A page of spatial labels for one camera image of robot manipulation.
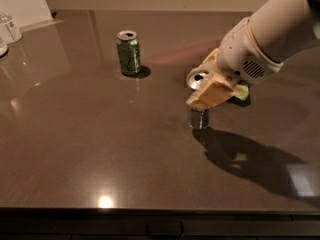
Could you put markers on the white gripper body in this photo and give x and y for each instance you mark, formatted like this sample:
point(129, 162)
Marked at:
point(240, 53)

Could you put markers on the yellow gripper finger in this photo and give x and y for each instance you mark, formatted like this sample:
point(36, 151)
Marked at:
point(211, 93)
point(209, 63)

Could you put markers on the silver redbull can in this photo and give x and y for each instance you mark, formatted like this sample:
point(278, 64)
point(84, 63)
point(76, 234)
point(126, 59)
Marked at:
point(198, 113)

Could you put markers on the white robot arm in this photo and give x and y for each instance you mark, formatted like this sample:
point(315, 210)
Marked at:
point(282, 28)

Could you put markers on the green rice chip bag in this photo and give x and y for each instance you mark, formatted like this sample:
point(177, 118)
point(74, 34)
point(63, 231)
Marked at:
point(241, 92)

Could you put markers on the green soda can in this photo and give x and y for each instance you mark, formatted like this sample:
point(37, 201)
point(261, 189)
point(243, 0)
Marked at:
point(128, 52)

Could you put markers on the clear plastic water bottle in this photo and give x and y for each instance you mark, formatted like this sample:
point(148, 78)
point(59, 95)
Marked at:
point(9, 31)

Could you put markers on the white container at left edge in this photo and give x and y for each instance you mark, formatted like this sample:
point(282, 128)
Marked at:
point(3, 47)

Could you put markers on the black drawer handle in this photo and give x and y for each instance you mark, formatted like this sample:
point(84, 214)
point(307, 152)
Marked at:
point(164, 231)

